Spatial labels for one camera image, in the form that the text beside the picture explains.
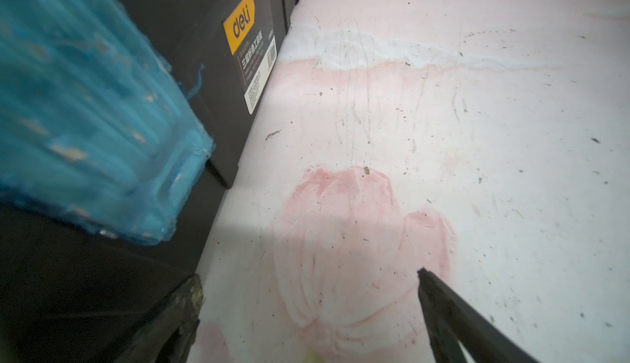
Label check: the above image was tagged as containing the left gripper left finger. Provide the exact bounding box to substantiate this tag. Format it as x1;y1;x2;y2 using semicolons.
110;274;203;362

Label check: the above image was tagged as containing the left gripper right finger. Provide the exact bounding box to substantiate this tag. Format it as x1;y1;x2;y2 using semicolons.
418;268;536;363

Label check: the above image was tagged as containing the black plastic toolbox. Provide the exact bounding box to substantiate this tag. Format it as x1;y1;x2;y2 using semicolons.
1;0;299;362

